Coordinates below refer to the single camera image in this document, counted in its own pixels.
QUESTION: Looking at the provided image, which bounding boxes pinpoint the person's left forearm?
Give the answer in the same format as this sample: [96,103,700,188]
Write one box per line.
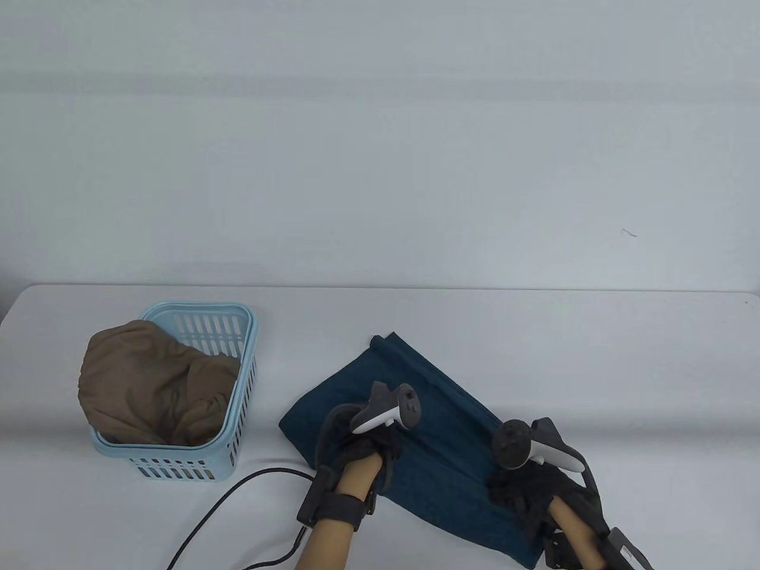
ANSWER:
[294,454,384,570]

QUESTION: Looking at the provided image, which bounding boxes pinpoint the brown crumpled garment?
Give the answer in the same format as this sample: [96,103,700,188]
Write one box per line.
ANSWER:
[77,319,241,447]

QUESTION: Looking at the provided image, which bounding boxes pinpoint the person's left hand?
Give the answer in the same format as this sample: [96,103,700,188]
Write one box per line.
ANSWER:
[332,427,404,496]

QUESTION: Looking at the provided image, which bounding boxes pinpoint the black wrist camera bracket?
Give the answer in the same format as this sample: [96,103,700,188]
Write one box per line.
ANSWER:
[543,522,654,570]

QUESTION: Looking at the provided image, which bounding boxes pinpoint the person's right forearm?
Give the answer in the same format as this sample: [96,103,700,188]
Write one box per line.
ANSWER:
[549,499,600,570]

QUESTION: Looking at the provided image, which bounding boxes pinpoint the person's right hand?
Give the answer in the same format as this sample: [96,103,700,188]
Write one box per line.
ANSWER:
[488,463,600,544]

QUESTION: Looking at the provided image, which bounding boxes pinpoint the dark teal shorts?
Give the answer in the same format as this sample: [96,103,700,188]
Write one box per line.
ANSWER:
[279,334,544,568]

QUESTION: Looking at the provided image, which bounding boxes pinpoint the light blue plastic basket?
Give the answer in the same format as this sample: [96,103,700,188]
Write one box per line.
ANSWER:
[90,302,260,482]

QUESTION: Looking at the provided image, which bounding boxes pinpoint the black cable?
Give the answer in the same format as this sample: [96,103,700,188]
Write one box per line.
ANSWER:
[242,525,306,570]
[168,469,315,570]

